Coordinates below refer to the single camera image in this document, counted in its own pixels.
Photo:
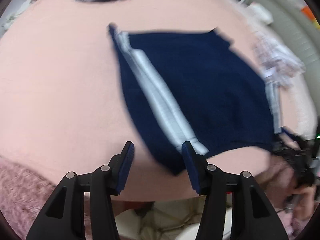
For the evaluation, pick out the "person's right hand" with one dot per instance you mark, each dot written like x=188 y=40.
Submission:
x=306 y=201

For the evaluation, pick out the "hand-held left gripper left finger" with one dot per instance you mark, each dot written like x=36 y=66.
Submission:
x=126 y=166

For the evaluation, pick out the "bed with pink sheet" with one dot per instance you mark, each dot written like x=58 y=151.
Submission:
x=62 y=80

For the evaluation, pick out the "pile of white clothes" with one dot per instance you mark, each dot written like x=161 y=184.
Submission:
x=8 y=20

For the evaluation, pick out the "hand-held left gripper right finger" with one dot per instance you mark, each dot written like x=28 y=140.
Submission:
x=191 y=172

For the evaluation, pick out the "pink fuzzy robe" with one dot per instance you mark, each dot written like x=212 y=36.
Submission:
x=22 y=192

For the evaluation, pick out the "grey-green padded headboard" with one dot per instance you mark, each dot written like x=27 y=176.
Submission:
x=287 y=25

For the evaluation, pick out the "light blue folded garment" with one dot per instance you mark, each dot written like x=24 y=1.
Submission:
x=277 y=57

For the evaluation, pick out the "orange carrot plush toy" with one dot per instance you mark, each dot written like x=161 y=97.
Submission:
x=306 y=11

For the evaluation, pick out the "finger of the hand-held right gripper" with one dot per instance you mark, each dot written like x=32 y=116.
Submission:
x=288 y=145

